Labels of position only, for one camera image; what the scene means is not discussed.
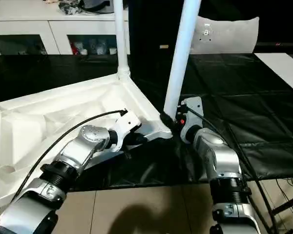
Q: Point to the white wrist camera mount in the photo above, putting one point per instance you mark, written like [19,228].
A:
[125,126]
[193,112]

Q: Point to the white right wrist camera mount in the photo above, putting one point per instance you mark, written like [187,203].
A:
[193,112]

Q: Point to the white sideboard cabinet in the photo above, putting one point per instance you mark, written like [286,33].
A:
[39,26]

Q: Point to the black metal frame leg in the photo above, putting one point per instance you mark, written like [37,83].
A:
[286,205]

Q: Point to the black clutter on sideboard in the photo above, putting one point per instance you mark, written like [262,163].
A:
[69,7]

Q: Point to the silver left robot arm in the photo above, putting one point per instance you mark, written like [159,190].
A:
[73,146]

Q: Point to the white plastic table leg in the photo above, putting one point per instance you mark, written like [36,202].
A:
[183,48]
[122,36]

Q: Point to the black cabinet with gold label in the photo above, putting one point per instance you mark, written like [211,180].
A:
[149,29]

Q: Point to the grey pillow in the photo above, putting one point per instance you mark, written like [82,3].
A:
[229,34]

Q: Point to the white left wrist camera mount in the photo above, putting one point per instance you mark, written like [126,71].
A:
[125,126]

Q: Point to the white plastic table top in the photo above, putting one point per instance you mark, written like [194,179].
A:
[39,114]

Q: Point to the white flat board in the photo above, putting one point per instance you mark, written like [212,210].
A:
[283,70]

